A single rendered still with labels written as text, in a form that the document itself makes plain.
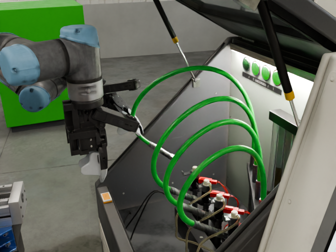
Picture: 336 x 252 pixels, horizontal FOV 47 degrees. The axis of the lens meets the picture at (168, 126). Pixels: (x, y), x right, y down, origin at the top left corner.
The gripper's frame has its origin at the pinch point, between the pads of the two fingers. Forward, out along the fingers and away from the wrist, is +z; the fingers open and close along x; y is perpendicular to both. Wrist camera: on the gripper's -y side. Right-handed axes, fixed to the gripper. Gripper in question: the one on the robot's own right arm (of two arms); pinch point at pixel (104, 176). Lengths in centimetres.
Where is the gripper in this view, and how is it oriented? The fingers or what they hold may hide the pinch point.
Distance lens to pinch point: 94.4
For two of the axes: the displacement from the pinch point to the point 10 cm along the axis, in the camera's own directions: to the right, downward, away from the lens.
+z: 0.2, 9.2, 4.0
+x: 3.4, 3.7, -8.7
